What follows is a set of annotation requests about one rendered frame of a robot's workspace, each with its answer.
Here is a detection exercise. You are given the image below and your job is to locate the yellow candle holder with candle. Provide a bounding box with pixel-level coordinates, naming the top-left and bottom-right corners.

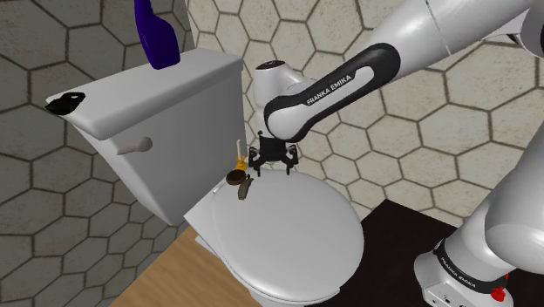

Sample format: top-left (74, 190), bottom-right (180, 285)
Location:
top-left (235, 139), bottom-right (248, 172)

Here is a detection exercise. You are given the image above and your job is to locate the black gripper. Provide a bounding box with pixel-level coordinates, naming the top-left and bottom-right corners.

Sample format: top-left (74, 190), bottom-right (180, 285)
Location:
top-left (248, 131), bottom-right (298, 178)

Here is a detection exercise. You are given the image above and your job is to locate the purple bottle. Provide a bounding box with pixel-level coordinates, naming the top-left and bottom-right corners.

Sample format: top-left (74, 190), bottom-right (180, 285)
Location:
top-left (133, 0), bottom-right (180, 71)

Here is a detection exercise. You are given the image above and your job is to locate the flat black object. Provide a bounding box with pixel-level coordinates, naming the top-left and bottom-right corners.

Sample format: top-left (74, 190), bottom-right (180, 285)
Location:
top-left (44, 92), bottom-right (86, 116)

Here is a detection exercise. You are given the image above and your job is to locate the round brown dish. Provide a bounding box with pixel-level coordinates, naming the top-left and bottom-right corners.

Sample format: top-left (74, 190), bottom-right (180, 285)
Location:
top-left (225, 169), bottom-right (247, 186)

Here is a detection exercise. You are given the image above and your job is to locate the white toilet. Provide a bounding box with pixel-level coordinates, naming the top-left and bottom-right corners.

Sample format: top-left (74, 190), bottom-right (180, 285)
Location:
top-left (45, 47), bottom-right (365, 307)

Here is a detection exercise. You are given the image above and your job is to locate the dark robot stand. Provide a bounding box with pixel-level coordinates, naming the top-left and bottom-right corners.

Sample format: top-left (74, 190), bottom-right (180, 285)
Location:
top-left (306, 198), bottom-right (544, 307)

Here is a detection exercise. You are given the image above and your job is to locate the grey oblong object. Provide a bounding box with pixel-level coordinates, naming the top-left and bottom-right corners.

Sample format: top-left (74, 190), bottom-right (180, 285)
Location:
top-left (237, 176), bottom-right (255, 201)

